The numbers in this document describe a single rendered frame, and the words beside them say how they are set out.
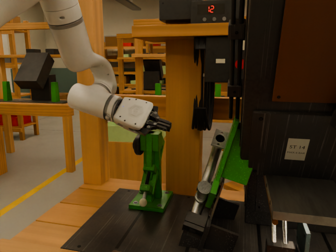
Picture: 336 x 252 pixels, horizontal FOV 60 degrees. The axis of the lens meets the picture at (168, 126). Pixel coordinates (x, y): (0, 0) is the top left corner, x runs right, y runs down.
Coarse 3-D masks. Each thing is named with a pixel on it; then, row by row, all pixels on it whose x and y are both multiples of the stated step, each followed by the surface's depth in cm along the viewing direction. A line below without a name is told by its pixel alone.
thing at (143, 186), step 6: (162, 138) 111; (162, 144) 111; (162, 150) 112; (144, 168) 104; (150, 168) 104; (156, 168) 107; (144, 174) 107; (156, 174) 106; (144, 180) 105; (150, 180) 105; (156, 180) 105; (144, 186) 101; (150, 186) 101; (150, 192) 102
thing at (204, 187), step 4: (200, 184) 79; (204, 184) 79; (208, 184) 79; (200, 188) 78; (204, 188) 78; (208, 188) 78; (196, 192) 84; (200, 192) 78; (204, 192) 77; (208, 192) 78; (196, 196) 82; (200, 196) 80; (204, 196) 80; (196, 200) 83; (200, 200) 82; (204, 200) 83
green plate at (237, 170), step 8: (232, 128) 73; (232, 136) 73; (232, 144) 75; (224, 152) 75; (232, 152) 76; (224, 160) 75; (232, 160) 76; (240, 160) 75; (224, 168) 77; (232, 168) 76; (240, 168) 76; (248, 168) 75; (216, 176) 77; (224, 176) 77; (232, 176) 77; (240, 176) 76; (248, 176) 76
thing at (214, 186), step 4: (212, 184) 76; (216, 184) 76; (212, 188) 76; (216, 188) 76; (212, 192) 75; (216, 192) 75; (208, 196) 77; (212, 196) 76; (208, 200) 79; (212, 200) 78; (208, 204) 81
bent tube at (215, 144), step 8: (216, 128) 85; (216, 136) 85; (224, 136) 84; (216, 144) 82; (224, 144) 82; (216, 152) 88; (208, 160) 92; (216, 160) 91; (208, 168) 92; (208, 176) 91; (192, 208) 86; (200, 208) 85
